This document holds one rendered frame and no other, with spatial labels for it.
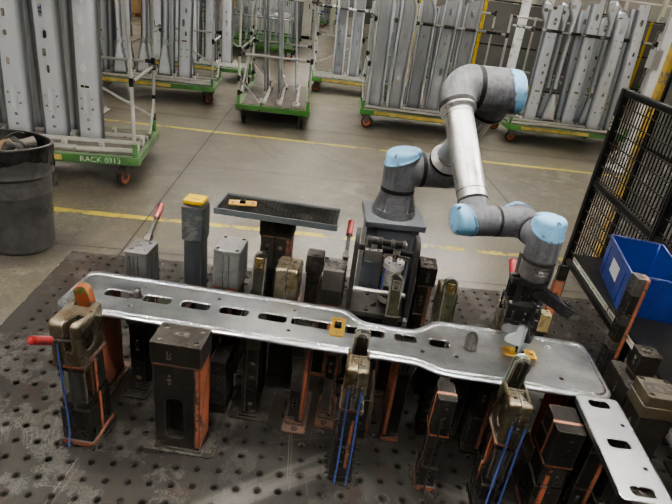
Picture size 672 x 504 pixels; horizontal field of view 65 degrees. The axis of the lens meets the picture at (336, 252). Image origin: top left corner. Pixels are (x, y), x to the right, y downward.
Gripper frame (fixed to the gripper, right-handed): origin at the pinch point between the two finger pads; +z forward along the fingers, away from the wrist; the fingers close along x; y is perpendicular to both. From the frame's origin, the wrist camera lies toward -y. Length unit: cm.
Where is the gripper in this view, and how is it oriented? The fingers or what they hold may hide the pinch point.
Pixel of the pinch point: (521, 347)
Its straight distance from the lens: 144.0
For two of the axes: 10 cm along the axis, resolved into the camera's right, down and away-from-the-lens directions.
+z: -1.0, 8.9, 4.4
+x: -1.0, 4.3, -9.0
